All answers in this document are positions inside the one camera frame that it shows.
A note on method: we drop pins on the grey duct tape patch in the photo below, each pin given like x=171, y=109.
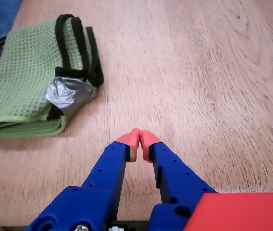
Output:
x=68, y=96

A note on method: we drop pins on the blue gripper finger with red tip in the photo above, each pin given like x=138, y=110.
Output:
x=174, y=173
x=102, y=173

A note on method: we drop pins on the green waffle cloth black trim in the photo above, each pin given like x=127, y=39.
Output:
x=23, y=72

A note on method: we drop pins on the red camera mount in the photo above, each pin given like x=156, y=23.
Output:
x=242, y=211

